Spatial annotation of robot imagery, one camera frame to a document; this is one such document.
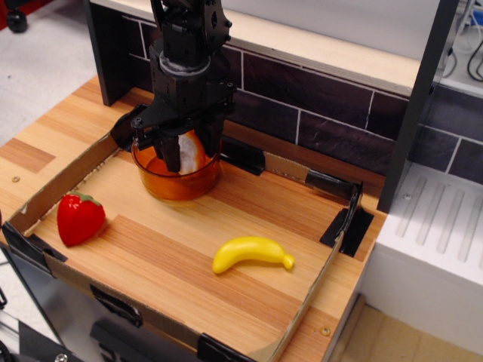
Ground orange transparent plastic pot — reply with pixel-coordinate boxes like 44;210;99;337
131;146;220;201

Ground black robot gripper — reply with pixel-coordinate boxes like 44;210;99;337
131;69;237;173

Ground black cables at right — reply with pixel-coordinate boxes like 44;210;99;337
441;0;483;82

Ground black chair caster wheel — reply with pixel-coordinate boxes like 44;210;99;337
6;8;28;33

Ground white toy sink drainboard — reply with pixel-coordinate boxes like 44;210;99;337
362;164;482;354

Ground red toy strawberry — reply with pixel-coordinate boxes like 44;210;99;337
57;192;106;247

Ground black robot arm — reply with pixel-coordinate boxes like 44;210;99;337
131;1;236;173

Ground yellow toy banana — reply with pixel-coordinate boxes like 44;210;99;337
212;236;295;274

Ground cardboard fence with black tape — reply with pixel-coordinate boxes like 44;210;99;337
2;104;374;362

